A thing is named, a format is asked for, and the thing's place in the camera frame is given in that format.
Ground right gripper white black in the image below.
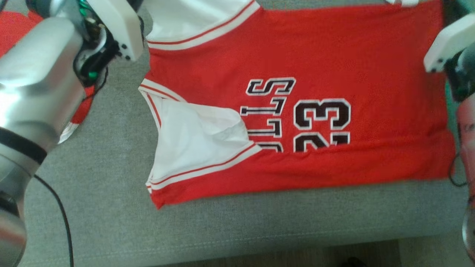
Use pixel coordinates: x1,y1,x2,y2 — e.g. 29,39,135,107
424,13,475,103

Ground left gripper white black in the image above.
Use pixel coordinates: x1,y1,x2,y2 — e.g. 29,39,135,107
74,0,145,86

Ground red shorts with white stripe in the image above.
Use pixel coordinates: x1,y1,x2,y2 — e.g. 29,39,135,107
0,10,95,145

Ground red Bulls jersey white sleeves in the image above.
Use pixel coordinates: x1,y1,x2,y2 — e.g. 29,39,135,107
138,0,457,210

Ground grey fabric sofa seat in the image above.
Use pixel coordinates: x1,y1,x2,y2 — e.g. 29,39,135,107
17,0,470,267

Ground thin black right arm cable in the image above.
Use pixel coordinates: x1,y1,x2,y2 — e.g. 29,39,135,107
448,154,469,188

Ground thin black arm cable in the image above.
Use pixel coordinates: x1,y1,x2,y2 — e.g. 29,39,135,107
448,154,469,188
33,174,75,267

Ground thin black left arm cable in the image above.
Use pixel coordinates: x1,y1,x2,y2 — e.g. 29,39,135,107
33,174,75,267

